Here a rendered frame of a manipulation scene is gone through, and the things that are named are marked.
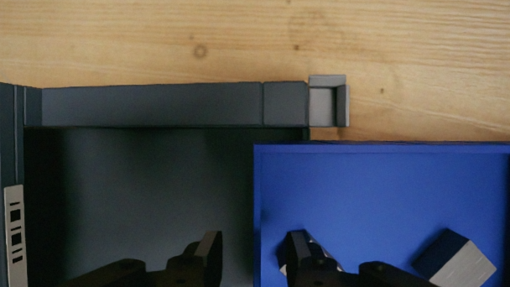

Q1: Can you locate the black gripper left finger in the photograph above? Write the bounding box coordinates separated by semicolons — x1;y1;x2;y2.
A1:
54;231;222;287

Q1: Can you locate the blue bin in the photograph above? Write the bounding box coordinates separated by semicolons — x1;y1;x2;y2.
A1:
253;140;510;287

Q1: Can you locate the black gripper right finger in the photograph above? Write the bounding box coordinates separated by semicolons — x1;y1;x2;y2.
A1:
286;232;440;287

